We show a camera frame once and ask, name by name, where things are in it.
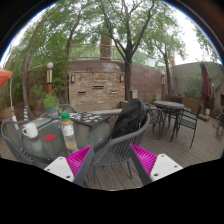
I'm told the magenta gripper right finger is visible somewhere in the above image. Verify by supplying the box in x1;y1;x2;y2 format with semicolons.
129;144;182;185

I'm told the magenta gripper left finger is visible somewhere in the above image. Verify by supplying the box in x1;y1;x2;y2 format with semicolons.
45;145;94;186

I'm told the round glass patio table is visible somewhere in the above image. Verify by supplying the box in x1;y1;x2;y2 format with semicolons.
22;112;112;164

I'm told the grey woven patio chair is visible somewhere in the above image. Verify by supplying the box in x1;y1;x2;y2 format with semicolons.
91;114;150;179

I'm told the red round coaster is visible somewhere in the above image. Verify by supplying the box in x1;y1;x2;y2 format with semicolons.
44;134;56;142

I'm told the clear bottle green cap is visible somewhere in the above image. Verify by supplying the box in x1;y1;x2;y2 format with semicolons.
61;113;78;152

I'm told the black stickered laptop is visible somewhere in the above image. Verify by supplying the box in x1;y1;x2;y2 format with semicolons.
70;112;111;127

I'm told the black jacket on chair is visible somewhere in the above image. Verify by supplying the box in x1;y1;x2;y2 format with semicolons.
111;98;147;139

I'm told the white ceramic mug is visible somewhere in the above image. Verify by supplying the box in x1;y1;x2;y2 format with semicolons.
22;123;38;139

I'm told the black metal chair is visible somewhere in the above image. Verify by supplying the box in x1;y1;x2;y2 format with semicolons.
170;105;202;140

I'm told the round dark background table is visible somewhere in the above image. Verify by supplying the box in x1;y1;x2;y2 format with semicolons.
154;101;185;123

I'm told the potted green plant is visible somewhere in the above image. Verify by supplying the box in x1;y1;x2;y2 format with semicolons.
42;94;59;119

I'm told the grey chair at left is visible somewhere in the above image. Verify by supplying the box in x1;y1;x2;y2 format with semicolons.
1;120;36;165

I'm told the blue yellow striped cone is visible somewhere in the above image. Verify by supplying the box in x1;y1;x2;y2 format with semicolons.
23;106;29;121

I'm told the closed maroon patio umbrella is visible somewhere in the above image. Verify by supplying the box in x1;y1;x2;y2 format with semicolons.
200;62;211;108

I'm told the orange umbrella canopy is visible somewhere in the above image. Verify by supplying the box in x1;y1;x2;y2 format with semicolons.
0;67;12;88

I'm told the large central tree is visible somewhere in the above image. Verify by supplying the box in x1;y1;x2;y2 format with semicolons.
78;0;186;100

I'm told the stone brick fountain wall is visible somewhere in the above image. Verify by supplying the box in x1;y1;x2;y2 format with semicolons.
68;60;125;111

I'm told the globe lamp post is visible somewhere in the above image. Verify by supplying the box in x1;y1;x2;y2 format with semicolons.
46;62;54;95

